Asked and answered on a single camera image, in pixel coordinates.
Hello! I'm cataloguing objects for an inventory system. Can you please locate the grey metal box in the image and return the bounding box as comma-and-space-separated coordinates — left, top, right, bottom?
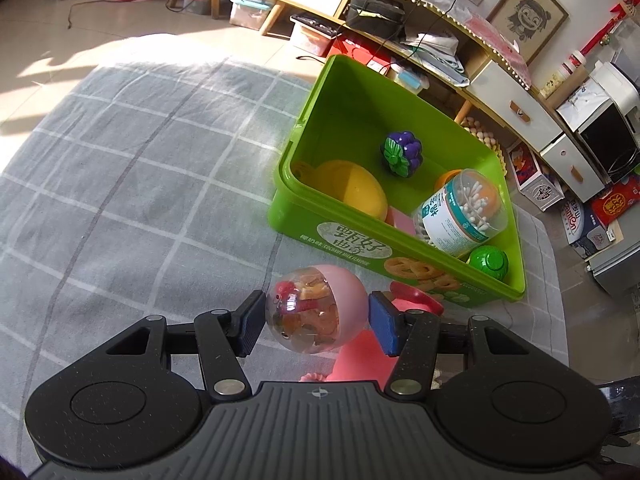
589, 232, 640, 297

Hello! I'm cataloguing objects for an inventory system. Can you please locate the yellow plastic toy bowl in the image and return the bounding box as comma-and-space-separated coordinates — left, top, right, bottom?
292, 159, 390, 222

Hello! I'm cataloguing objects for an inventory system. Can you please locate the purple grape toy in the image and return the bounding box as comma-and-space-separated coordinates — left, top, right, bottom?
379, 131, 424, 179

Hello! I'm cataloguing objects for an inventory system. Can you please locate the grey checked bed sheet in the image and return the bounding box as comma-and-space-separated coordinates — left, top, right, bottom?
0, 34, 571, 466

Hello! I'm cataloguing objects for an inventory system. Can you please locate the tray of eggs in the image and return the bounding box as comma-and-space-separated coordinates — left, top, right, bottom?
459, 115, 506, 162

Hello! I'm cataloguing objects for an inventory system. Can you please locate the black microwave oven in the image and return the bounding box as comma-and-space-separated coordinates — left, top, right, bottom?
574, 99, 640, 187

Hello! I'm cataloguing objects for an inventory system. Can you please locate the green round toy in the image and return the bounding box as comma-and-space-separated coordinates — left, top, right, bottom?
467, 244, 510, 281

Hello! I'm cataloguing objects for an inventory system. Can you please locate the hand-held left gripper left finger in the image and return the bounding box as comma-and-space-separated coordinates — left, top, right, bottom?
102, 290, 268, 402

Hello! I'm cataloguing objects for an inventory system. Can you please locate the pink block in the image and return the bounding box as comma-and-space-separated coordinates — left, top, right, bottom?
387, 205, 419, 234

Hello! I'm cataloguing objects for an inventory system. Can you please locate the white appliance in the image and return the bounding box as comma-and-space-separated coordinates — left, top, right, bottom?
589, 60, 640, 112

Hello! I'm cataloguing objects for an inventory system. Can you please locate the pink rubber duck toy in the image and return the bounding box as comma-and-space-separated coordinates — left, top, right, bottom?
299, 280, 446, 392

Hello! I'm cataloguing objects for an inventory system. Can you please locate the framed cartoon picture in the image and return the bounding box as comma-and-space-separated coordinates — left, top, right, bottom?
487, 0, 570, 67

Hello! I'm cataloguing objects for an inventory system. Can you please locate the stack of papers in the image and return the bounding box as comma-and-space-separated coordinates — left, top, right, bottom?
399, 24, 471, 87

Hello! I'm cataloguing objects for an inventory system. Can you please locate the wooden cabinet with white drawers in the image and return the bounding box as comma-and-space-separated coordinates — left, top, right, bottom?
159, 0, 609, 204

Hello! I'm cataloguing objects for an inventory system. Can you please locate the red gift box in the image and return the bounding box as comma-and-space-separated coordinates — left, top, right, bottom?
592, 179, 640, 232

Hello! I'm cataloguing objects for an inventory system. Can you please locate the black bag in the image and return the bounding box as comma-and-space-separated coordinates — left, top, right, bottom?
346, 0, 406, 37

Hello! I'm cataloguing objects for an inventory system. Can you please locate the blue and white carton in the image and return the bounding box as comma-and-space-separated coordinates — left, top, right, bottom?
559, 195, 627, 261

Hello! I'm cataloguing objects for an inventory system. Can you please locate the green plastic storage box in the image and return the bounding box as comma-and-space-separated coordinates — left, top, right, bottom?
267, 53, 529, 309

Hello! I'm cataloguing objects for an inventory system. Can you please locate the black floor cable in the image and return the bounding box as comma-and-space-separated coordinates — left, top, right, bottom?
64, 0, 117, 32

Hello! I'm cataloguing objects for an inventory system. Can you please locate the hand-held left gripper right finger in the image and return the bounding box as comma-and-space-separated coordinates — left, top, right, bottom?
368, 292, 532, 403

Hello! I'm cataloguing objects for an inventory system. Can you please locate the pink trimmed cloth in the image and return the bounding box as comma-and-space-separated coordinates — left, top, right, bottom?
345, 0, 534, 92

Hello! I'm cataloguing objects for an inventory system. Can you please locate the white and red carton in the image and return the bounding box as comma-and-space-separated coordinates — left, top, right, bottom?
507, 140, 567, 212

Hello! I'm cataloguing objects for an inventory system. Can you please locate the pink capsule egg toy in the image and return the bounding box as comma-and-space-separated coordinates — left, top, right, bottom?
264, 264, 369, 354

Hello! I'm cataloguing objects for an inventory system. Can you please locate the clear cotton swab jar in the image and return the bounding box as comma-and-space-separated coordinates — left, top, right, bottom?
411, 168, 509, 259

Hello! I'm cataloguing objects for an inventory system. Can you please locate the orange toy pot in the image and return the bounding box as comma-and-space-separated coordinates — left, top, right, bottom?
432, 170, 504, 212

